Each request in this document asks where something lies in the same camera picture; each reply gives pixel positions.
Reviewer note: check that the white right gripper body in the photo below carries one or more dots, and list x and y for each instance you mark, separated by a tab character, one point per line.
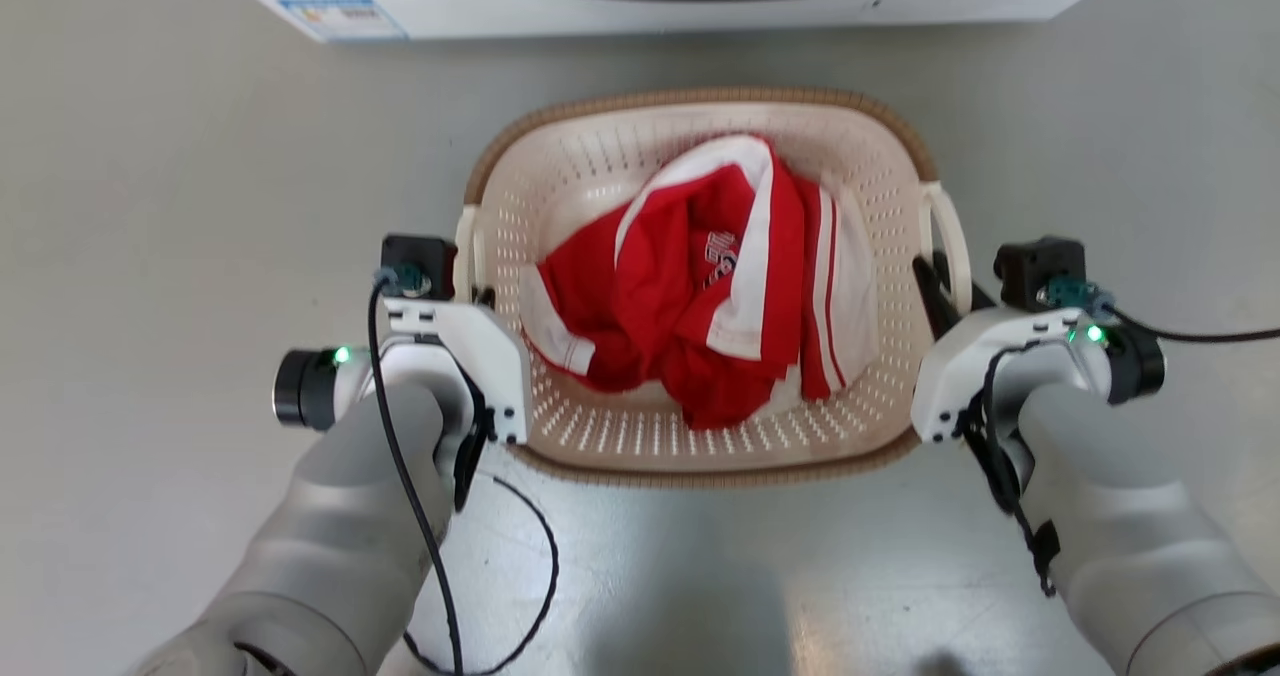
960	366

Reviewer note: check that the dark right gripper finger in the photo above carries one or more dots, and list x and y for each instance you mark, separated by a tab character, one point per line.
930	301
978	296

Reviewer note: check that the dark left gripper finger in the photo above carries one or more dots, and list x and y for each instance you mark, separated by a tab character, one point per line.
484	297

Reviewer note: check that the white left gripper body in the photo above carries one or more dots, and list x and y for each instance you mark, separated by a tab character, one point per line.
485	356

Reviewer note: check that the beige plastic laundry basket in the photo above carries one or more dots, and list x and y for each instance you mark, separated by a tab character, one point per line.
640	436

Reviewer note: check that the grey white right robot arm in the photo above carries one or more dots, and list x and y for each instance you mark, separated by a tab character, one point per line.
1130	536

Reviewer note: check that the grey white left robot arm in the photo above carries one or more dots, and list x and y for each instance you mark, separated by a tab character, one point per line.
330	536

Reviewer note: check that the red and white garment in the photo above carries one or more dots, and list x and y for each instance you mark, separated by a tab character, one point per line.
680	296

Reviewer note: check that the white washing machine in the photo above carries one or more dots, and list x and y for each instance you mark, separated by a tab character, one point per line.
600	11

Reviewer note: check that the blue white energy label sticker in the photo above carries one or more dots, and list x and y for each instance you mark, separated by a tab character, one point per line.
342	18

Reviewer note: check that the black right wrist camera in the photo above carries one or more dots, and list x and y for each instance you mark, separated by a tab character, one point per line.
1035	266

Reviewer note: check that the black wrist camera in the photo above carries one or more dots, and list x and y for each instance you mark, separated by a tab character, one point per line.
1035	266
418	254

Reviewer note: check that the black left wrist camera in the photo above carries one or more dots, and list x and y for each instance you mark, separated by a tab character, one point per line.
418	254

